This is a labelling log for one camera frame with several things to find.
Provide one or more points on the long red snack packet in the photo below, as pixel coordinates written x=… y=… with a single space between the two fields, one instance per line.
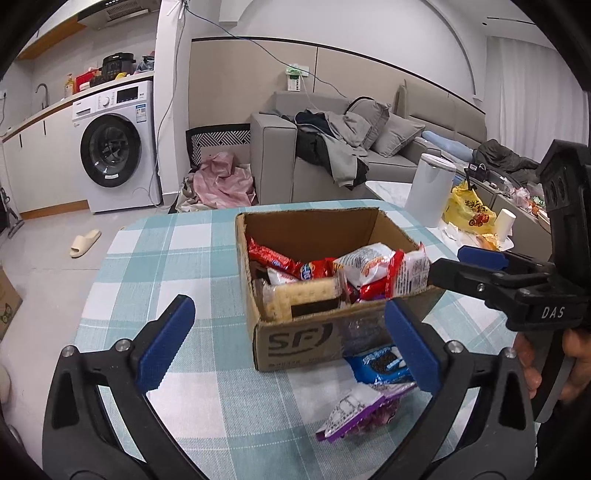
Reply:
x=268 y=254

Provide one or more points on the yellow bottle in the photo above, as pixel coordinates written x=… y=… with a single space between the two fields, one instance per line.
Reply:
x=69 y=86

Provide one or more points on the beige slipper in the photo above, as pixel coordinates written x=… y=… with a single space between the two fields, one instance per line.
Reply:
x=85 y=243

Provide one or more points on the white cylindrical bin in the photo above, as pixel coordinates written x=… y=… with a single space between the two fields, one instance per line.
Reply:
x=429 y=194

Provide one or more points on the grey sofa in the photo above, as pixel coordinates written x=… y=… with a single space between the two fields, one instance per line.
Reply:
x=272 y=161

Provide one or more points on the red and white snack packet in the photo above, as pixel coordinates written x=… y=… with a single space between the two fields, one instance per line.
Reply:
x=406 y=272

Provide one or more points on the kitchen faucet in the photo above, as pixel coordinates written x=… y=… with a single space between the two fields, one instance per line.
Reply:
x=45 y=90

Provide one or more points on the person's right hand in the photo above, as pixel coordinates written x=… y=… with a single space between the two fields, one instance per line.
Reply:
x=579 y=364

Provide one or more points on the plain red snack packet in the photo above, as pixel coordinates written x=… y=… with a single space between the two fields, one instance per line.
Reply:
x=374 y=290

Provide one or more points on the black jacket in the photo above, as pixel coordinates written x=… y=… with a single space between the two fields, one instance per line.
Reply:
x=309 y=143

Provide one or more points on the grey pillow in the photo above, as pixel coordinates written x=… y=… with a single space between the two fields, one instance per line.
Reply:
x=369 y=115
x=397 y=134

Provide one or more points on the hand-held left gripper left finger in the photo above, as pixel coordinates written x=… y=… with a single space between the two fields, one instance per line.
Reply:
x=166 y=346

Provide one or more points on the teal checked tablecloth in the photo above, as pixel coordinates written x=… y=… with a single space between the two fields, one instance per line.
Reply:
x=194 y=258

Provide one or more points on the wooden wall cabinet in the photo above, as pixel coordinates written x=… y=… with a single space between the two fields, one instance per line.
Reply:
x=51 y=44

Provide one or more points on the white paper cup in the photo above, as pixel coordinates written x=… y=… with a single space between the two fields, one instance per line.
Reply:
x=504 y=226

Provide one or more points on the red cookie packet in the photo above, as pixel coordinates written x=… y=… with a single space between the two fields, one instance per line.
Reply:
x=318 y=268

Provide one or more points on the red box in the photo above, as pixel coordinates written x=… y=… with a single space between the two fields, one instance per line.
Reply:
x=87 y=79

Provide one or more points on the brown cardboard box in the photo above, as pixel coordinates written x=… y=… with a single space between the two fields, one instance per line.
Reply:
x=295 y=344

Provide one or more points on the dark jacket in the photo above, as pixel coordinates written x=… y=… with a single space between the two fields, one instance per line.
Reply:
x=508 y=157

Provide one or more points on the white orange snack packet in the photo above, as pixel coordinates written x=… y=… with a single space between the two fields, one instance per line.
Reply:
x=364 y=263

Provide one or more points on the blue cookie packet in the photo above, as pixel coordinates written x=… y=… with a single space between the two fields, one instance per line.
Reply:
x=374 y=367

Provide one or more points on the black and white patterned cushion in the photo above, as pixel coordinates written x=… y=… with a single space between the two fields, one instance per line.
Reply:
x=217 y=138

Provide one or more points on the white marble side table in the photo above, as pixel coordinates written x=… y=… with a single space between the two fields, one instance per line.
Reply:
x=392 y=189

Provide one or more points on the white washing machine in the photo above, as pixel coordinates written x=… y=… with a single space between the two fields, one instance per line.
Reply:
x=138 y=138

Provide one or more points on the yellow plastic bag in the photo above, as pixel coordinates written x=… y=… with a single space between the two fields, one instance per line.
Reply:
x=471 y=212

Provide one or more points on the clear cracker packet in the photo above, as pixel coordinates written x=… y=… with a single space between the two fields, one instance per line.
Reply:
x=295 y=295

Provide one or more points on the white wall socket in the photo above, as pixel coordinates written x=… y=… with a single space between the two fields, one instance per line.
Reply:
x=295 y=78

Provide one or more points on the cardboard box on floor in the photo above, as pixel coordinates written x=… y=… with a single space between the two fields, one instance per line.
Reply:
x=7 y=300

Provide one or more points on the black pressure cooker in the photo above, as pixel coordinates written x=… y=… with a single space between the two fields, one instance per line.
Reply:
x=117 y=67

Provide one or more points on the pink cloth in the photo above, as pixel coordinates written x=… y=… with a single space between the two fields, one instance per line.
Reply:
x=221 y=184

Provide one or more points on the purple snack packet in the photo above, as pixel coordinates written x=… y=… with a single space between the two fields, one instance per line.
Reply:
x=355 y=415

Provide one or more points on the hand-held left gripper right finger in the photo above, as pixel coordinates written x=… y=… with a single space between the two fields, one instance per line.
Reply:
x=411 y=346

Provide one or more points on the grey jacket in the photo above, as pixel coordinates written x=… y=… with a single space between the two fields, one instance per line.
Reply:
x=346 y=147

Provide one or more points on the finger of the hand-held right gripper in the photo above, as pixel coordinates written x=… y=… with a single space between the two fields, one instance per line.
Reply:
x=480 y=256
x=461 y=277

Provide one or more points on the white curtain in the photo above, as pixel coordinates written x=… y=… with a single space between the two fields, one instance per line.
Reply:
x=531 y=92

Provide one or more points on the white kitchen cabinet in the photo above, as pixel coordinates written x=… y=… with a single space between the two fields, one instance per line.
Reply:
x=46 y=161

